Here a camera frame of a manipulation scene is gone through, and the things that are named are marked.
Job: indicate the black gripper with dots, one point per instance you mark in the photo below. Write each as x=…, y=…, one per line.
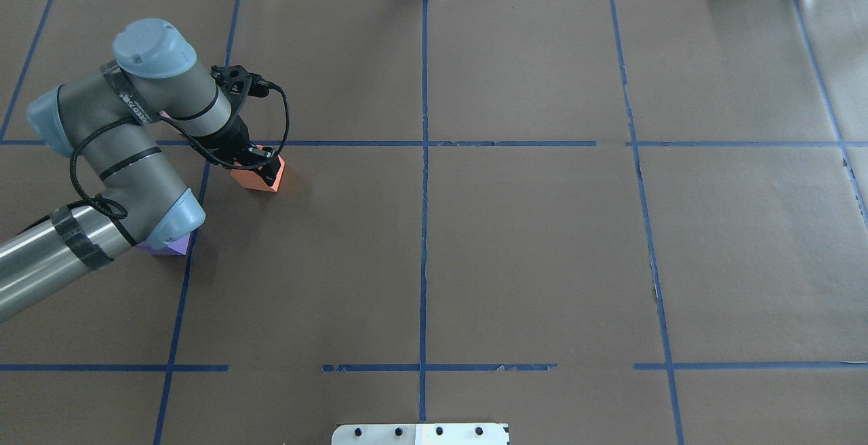
x=234, y=136

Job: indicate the orange foam block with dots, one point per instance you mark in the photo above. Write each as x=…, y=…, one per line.
x=265, y=179

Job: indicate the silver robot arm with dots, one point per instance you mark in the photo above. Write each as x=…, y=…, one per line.
x=128, y=191

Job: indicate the purple foam block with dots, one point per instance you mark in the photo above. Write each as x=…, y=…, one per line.
x=178, y=247

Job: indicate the long blue tape strip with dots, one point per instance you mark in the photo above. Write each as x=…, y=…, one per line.
x=424, y=213

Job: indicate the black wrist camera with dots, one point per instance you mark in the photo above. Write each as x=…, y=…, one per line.
x=237, y=83

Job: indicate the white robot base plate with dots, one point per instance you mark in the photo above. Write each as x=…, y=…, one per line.
x=422, y=433

